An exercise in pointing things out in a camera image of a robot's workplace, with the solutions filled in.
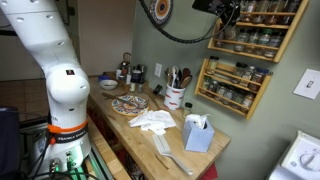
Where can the white utensil crock red fish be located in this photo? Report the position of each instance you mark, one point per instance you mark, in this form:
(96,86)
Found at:
(174,98)

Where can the dark blue chair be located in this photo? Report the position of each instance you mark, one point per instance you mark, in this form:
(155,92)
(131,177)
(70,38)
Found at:
(8,143)

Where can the blue tissue box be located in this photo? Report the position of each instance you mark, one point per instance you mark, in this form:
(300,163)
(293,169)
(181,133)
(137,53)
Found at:
(196,140)

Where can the white patterned salt canister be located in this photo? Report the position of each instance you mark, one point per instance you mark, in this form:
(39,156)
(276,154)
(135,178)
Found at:
(118,74)

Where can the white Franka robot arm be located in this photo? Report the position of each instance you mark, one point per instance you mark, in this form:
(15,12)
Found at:
(66,86)

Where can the white light switch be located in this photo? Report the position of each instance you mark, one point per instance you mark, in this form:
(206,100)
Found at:
(308,83)

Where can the blue plastic bowl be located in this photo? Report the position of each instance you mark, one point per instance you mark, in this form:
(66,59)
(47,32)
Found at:
(104,78)

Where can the grey spatula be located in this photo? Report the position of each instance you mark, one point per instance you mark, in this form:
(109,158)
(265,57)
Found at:
(173,75)

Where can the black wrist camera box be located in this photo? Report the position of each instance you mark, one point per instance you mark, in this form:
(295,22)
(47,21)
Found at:
(203,5)

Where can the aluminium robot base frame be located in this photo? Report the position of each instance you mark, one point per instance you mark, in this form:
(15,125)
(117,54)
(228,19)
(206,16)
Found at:
(31,140)

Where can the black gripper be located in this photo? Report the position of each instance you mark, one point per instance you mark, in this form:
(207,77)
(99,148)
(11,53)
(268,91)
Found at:
(228,6)

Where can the small spice jar black lid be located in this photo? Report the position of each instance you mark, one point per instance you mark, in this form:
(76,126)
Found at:
(140,87)

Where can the white ceramic bowl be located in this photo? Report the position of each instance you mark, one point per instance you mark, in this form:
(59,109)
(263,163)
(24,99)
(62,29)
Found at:
(108,85)

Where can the wooden flat spatula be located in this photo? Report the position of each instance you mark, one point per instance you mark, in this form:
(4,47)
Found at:
(186,82)

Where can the glass spice jar white label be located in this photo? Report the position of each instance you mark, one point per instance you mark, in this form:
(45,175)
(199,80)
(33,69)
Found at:
(242,41)

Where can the dark spice jar black lid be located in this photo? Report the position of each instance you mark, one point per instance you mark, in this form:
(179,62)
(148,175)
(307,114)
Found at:
(275,41)

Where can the colourful patterned round trivet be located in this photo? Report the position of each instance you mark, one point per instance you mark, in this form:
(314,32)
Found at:
(126,108)

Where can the black camera on stand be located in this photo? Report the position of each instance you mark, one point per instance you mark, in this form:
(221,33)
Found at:
(6,32)

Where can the wooden spice rack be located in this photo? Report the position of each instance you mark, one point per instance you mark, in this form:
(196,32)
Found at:
(287,36)
(255,100)

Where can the red cloth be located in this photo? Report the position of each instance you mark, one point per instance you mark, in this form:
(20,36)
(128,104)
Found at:
(210,173)

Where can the wooden bench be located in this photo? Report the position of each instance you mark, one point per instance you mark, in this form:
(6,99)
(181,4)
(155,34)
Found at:
(115,163)

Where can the white plastic bottle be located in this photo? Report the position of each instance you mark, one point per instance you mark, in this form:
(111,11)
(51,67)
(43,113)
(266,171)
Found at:
(128,79)

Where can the brown wooden spoon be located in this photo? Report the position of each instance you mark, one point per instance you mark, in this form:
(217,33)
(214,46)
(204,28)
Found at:
(186,72)

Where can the white plastic spatula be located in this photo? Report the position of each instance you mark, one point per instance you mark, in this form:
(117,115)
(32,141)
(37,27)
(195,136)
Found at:
(161,143)

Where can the spice jar silver lid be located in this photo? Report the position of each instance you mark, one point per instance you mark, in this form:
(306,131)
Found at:
(248,75)

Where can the decorative wall plate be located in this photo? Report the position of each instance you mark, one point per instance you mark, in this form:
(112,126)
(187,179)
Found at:
(161,8)

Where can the small black device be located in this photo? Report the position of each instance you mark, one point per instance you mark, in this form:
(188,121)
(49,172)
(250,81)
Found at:
(157,89)

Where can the crumpled white paper towel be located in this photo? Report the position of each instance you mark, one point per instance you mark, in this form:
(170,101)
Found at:
(153,120)

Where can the white wall outlet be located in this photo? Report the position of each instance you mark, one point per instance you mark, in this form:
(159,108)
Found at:
(158,70)

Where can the oregano jar green lid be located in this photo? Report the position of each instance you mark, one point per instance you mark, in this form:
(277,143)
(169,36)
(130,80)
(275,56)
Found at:
(264,40)

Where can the white stove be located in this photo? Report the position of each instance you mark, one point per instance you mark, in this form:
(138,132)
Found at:
(300,156)

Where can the spice jar blue lid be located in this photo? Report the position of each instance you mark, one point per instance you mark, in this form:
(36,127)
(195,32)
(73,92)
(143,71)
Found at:
(258,78)

